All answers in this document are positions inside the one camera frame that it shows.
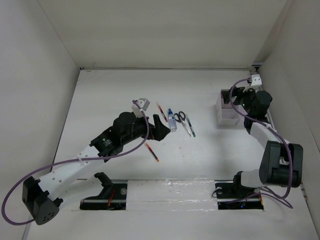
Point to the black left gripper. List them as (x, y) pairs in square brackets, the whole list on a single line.
[(158, 132)]

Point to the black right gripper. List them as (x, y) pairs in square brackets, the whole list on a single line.
[(236, 91)]

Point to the orange red pen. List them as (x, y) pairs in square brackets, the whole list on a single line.
[(152, 152)]

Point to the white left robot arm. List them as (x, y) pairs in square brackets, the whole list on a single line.
[(45, 196)]

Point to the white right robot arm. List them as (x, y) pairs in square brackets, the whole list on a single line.
[(282, 162)]

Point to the blue spray bottle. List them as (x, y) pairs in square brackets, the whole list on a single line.
[(172, 121)]

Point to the red pen with white cap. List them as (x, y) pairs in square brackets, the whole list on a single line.
[(162, 112)]

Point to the white compartment organizer box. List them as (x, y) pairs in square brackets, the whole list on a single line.
[(226, 115)]

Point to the green pen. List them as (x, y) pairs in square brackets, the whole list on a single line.
[(190, 126)]

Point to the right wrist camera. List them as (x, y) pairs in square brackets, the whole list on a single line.
[(254, 81)]

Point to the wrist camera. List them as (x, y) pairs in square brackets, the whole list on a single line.
[(254, 81), (140, 105)]

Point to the black handled scissors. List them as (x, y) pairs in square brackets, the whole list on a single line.
[(180, 117)]

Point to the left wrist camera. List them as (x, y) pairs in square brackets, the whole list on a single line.
[(140, 105)]

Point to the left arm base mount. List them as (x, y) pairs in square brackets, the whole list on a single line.
[(112, 195)]

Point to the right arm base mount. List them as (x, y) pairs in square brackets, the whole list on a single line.
[(232, 197)]

